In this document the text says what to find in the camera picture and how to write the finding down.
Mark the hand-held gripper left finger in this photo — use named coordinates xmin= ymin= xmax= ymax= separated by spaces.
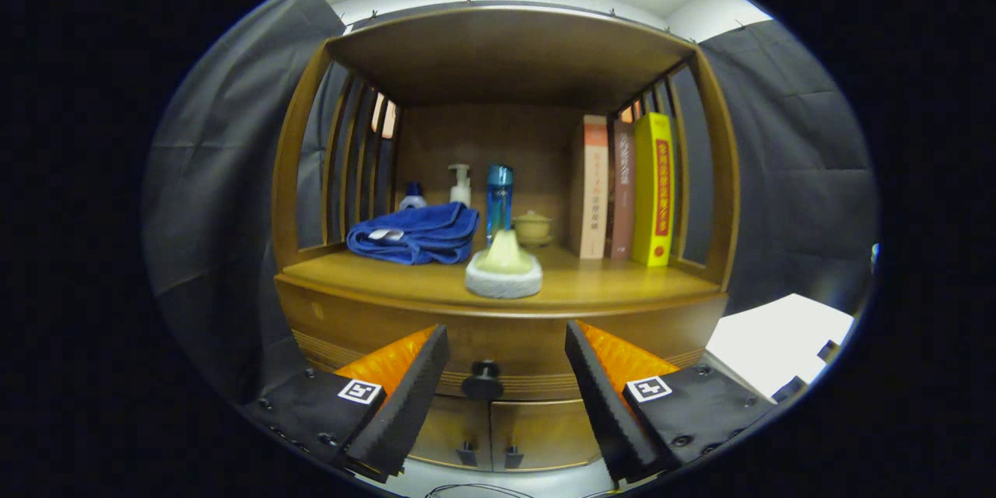
xmin=243 ymin=324 xmax=451 ymax=483

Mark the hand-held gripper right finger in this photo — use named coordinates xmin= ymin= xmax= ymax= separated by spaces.
xmin=564 ymin=319 xmax=777 ymax=483

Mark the wooden drawer with black knob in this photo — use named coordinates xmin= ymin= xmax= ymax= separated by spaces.
xmin=289 ymin=310 xmax=721 ymax=403

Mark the green brush with white sponge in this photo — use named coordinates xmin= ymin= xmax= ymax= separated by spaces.
xmin=465 ymin=229 xmax=544 ymax=300

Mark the wooden cabinet door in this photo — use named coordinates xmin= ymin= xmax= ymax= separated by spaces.
xmin=490 ymin=398 xmax=604 ymax=472
xmin=409 ymin=395 xmax=493 ymax=472

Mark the wooden countertop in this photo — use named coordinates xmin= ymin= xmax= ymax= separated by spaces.
xmin=282 ymin=244 xmax=723 ymax=320

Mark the white-topped grey drawer unit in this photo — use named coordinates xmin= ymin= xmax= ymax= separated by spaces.
xmin=704 ymin=293 xmax=855 ymax=405

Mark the wooden cabinet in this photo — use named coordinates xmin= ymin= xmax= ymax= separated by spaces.
xmin=271 ymin=6 xmax=740 ymax=475

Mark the folded blue towel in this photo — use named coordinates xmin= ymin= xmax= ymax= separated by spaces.
xmin=346 ymin=202 xmax=480 ymax=265

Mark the small black block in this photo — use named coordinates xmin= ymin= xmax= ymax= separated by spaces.
xmin=770 ymin=376 xmax=808 ymax=404

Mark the beige lidded teacup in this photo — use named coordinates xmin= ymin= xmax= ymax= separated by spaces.
xmin=514 ymin=210 xmax=555 ymax=248

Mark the brown book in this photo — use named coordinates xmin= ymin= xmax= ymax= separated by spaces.
xmin=608 ymin=119 xmax=637 ymax=261

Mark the white pump bottle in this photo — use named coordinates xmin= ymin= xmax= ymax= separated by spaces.
xmin=448 ymin=163 xmax=472 ymax=209

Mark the tall blue bottle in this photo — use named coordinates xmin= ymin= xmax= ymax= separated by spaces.
xmin=486 ymin=164 xmax=514 ymax=246

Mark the beige orange book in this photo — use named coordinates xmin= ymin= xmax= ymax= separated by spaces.
xmin=578 ymin=115 xmax=610 ymax=260

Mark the yellow book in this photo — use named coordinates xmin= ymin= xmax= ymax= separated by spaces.
xmin=632 ymin=112 xmax=675 ymax=267

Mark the thin black cable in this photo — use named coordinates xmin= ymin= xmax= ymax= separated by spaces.
xmin=424 ymin=482 xmax=538 ymax=498

